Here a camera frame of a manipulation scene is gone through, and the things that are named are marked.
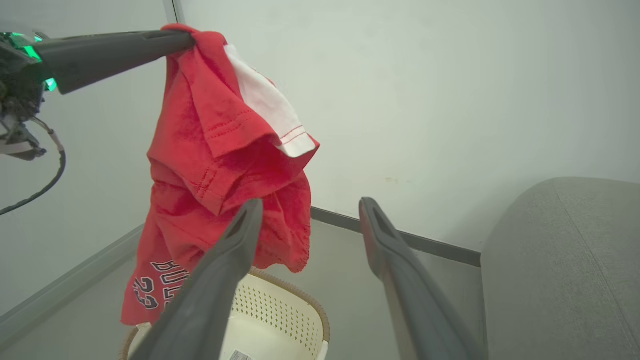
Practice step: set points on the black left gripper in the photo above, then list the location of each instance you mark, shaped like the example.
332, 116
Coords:
17, 75

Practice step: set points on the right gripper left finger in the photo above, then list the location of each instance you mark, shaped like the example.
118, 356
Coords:
210, 295

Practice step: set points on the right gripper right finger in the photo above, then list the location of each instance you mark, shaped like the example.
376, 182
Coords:
410, 295

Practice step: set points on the red and white jersey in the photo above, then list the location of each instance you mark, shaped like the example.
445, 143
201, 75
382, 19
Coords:
225, 165

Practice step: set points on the cream perforated laundry basket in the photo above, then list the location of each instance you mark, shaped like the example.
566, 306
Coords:
280, 315

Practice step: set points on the grey fabric sofa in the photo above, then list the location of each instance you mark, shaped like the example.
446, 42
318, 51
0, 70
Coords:
565, 275

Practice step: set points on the grey wall baseboard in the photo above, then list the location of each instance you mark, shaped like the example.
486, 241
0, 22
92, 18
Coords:
400, 239

